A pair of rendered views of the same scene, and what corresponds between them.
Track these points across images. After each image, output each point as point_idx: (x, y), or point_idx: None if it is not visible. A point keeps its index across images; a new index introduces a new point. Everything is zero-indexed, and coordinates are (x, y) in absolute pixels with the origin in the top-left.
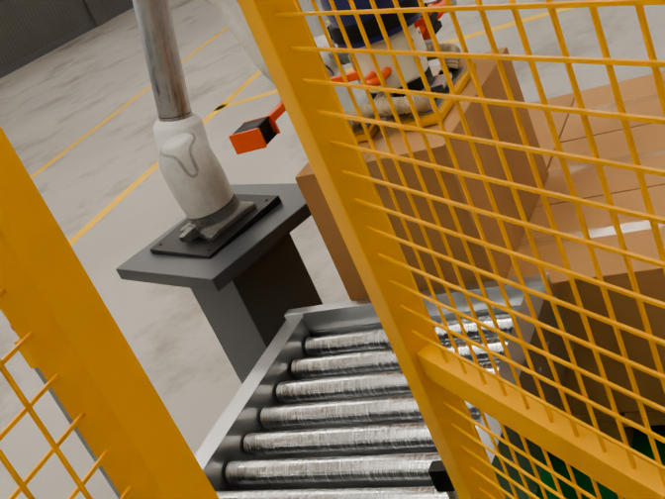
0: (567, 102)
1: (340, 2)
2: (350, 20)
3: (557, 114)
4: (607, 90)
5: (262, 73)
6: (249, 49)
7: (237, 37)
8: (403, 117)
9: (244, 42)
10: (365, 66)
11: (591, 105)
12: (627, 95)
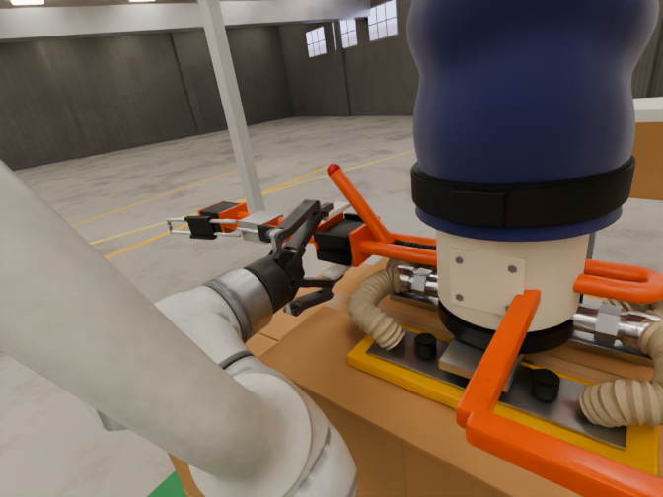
0: (257, 336)
1: (629, 99)
2: (630, 147)
3: (269, 347)
4: (277, 315)
5: (210, 464)
6: (162, 380)
7: (67, 337)
8: (546, 355)
9: (127, 349)
10: (575, 268)
11: (289, 327)
12: (307, 310)
